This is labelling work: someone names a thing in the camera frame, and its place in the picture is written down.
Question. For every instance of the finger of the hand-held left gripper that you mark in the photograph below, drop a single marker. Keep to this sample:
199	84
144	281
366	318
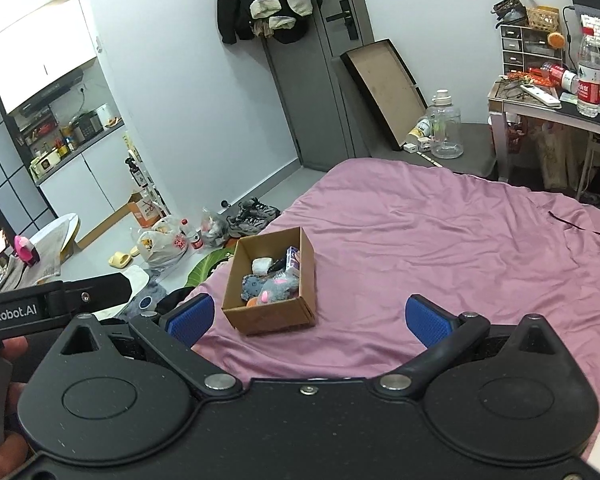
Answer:
100	294

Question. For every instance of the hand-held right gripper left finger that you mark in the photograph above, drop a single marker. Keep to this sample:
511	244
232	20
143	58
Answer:
190	319

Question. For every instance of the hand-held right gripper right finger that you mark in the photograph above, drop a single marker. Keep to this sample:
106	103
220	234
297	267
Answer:
430	325

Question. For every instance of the burger plush toy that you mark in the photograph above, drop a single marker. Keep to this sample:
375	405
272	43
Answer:
254	302

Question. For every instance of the denim cat pouch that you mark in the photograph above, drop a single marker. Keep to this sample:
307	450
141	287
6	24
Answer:
252	287

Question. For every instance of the brown cardboard box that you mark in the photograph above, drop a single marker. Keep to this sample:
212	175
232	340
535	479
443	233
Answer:
275	317

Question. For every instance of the grey fluffy paw plush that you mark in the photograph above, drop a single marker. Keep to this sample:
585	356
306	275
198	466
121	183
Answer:
282	287

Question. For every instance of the black lace pouch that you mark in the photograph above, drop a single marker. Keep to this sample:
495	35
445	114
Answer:
279	265

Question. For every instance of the blue tissue pack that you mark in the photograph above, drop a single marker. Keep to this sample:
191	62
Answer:
293	257

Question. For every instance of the person's left hand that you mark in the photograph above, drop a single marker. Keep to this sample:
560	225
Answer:
15	349

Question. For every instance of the yellow slippers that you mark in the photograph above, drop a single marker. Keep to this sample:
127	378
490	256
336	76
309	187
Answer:
121	260

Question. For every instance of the white cloth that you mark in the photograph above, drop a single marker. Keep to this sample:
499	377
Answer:
136	276

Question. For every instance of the green leaf mat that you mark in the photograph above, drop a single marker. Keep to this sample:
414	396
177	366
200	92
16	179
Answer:
207	267

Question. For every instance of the pink plush item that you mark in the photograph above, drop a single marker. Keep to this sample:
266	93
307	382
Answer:
26	251

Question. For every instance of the white plastic shopping bag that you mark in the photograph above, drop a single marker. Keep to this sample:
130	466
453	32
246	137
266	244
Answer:
160	245

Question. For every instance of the red label plastic bottle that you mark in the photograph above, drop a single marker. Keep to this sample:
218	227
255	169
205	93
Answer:
185	230
196	241

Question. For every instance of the pink bed sheet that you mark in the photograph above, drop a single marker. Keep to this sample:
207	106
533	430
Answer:
430	240

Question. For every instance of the white foam block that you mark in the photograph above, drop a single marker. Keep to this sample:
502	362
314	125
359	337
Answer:
262	266

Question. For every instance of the orange cardboard box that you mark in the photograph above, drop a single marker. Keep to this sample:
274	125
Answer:
142	210

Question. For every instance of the clear plastic bag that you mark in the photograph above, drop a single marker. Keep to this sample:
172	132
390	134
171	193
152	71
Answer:
214	227

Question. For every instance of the grey sneaker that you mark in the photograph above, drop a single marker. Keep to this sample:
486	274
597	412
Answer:
262	210
242	225

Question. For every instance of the white kitchen cabinet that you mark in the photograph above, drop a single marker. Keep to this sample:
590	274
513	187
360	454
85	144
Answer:
85	180

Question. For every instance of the black spray bottle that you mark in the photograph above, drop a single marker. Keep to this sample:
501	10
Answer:
136	172

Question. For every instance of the black rice cooker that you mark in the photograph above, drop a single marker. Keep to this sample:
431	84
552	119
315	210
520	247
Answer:
87	127

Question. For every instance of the dark grey bench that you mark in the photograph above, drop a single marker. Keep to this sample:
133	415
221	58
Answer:
472	145

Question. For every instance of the large clear water jug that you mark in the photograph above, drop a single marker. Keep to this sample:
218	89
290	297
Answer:
446	130

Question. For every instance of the yellow and white jar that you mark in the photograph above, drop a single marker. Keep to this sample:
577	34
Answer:
420	129

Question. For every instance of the wooden board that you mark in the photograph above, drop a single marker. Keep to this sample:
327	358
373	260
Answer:
385	90

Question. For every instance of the white desk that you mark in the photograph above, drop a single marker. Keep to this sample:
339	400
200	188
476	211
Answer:
540	110

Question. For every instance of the white remote control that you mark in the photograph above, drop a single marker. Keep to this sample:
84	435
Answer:
540	95

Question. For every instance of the grey door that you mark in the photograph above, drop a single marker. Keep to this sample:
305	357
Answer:
320	85

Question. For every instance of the lying cola bottle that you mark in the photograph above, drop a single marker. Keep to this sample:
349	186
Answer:
560	77

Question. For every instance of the grey drawer organizer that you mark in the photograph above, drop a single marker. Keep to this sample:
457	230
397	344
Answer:
530	50

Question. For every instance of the tall red label water bottle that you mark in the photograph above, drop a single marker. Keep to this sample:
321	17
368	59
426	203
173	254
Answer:
590	75

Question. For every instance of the orange ball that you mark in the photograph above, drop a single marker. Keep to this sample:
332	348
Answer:
556	40

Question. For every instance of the hanging dark jackets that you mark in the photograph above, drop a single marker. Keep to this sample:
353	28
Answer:
260	0

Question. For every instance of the woven basket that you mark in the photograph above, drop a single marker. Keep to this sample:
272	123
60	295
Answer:
542	16

